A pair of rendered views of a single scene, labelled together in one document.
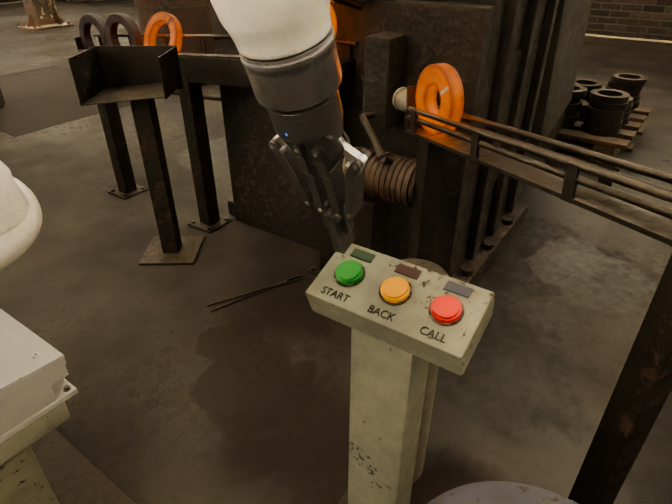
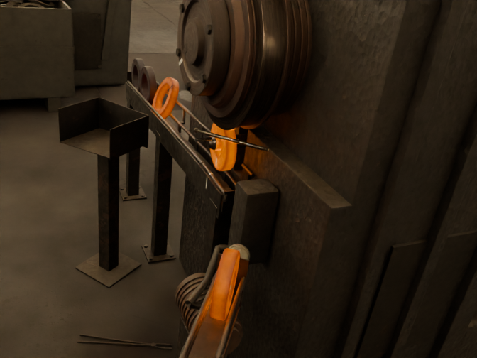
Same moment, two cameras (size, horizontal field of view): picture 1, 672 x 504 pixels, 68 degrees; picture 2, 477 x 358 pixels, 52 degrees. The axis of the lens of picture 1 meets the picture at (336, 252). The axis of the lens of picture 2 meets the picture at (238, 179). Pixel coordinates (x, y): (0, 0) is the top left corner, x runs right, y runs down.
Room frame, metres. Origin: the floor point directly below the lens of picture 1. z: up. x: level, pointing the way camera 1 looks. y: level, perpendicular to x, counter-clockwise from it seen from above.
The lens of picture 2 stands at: (0.40, -0.63, 1.41)
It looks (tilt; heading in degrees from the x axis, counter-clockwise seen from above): 28 degrees down; 29
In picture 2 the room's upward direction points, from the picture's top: 8 degrees clockwise
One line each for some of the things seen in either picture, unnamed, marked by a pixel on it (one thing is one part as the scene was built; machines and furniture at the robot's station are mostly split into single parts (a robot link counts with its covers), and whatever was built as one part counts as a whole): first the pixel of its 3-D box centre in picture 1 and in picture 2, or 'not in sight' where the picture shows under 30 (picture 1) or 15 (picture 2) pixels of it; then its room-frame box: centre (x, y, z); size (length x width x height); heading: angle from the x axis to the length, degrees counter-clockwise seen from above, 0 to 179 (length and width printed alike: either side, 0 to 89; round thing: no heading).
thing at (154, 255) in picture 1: (148, 162); (104, 194); (1.62, 0.65, 0.36); 0.26 x 0.20 x 0.72; 91
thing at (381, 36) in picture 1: (384, 80); (253, 222); (1.42, -0.13, 0.68); 0.11 x 0.08 x 0.24; 146
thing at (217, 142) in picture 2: not in sight; (234, 141); (1.57, 0.05, 0.82); 0.17 x 0.04 x 0.04; 146
